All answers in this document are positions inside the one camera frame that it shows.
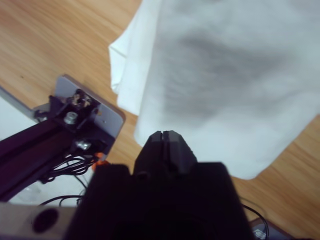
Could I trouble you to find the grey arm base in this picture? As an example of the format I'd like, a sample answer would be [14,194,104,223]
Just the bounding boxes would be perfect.
[249,216,296,240]

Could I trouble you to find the white t-shirt with black logo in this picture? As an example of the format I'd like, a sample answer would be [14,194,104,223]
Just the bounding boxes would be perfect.
[108,0,320,181]

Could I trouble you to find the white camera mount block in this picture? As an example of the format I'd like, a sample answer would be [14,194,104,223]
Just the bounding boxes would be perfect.
[0,74,126,208]

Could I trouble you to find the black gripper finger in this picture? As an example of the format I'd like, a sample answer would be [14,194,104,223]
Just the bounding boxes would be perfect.
[133,130,164,175]
[163,129,199,174]

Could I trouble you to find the long black cable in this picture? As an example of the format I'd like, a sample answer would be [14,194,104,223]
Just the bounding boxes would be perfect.
[239,196,270,240]

